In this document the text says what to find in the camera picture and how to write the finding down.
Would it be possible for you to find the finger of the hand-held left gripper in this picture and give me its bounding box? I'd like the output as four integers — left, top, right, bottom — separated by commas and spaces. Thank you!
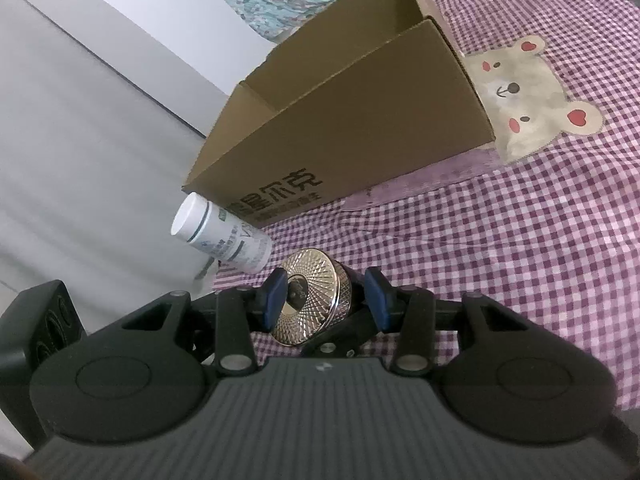
189, 296, 221, 362
302, 304, 377, 359

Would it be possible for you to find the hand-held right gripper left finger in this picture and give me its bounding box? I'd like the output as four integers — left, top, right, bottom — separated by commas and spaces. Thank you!
95, 267, 290, 377

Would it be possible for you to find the brown cardboard box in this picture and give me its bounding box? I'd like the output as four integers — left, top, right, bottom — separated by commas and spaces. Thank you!
181, 0, 501, 228

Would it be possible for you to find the dark jar with gold lid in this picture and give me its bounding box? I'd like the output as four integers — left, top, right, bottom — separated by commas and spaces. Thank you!
270, 249, 358, 347

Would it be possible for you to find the white plastic bottle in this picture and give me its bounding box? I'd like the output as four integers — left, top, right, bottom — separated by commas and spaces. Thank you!
170, 192, 273, 276

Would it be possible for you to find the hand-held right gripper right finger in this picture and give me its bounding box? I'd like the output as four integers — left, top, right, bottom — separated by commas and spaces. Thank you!
365, 268, 547, 377

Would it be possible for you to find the purple checkered bear bedsheet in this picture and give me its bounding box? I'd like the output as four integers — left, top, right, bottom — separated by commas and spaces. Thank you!
212, 0, 640, 411

